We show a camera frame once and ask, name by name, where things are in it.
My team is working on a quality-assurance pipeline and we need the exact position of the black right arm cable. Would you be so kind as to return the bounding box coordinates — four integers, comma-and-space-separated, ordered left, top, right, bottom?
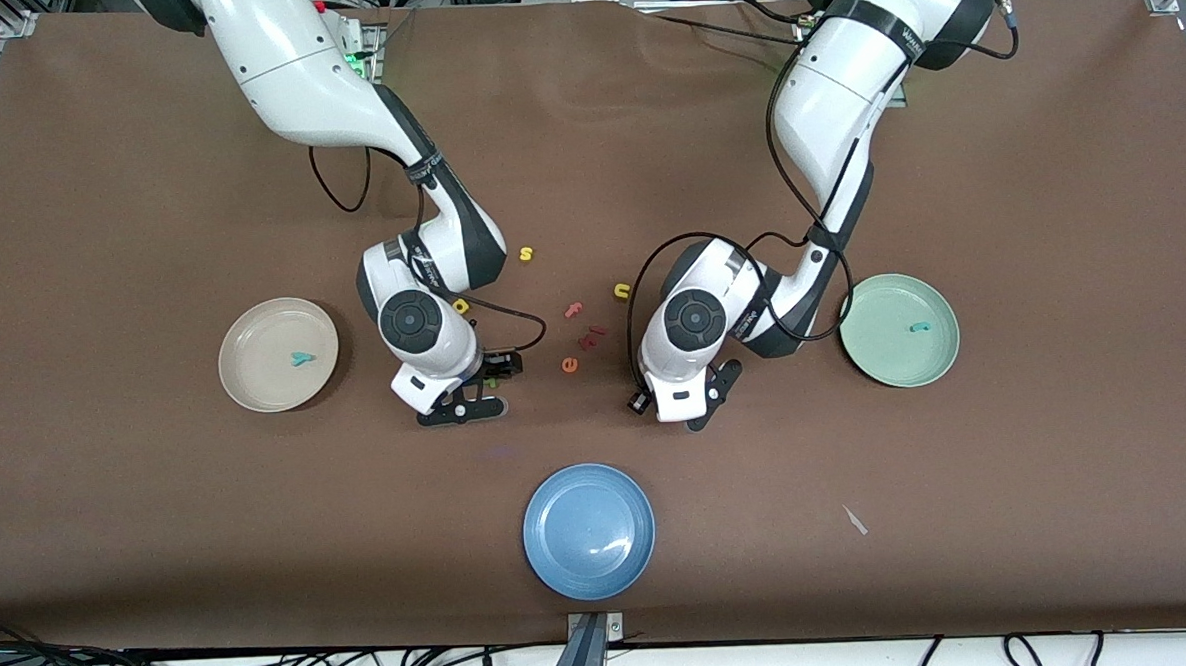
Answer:
308, 135, 550, 372

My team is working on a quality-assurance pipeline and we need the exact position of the beige brown plate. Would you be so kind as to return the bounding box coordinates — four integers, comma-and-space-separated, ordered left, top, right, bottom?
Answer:
215, 295, 343, 416

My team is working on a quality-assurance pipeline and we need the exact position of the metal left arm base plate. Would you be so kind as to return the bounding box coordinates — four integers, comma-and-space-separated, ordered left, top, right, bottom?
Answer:
876, 59, 910, 110

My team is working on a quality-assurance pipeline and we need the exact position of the metal table edge bracket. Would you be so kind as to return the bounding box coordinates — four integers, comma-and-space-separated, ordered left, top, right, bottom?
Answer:
566, 612, 626, 641

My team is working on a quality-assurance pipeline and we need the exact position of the brown table cover sheet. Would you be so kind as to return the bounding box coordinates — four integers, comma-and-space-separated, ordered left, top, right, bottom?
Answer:
0, 0, 1186, 666

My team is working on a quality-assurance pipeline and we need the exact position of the grey camera pole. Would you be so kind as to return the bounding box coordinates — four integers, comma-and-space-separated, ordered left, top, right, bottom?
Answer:
540, 613, 611, 666

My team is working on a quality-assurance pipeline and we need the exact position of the pale green plate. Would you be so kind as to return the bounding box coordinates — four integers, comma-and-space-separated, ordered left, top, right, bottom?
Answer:
837, 271, 963, 392

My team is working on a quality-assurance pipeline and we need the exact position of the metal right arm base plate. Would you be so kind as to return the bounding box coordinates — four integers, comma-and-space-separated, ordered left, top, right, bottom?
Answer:
339, 22, 385, 87

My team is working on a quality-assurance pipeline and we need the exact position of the blue plate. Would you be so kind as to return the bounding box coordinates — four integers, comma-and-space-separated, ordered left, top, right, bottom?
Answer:
520, 460, 660, 605

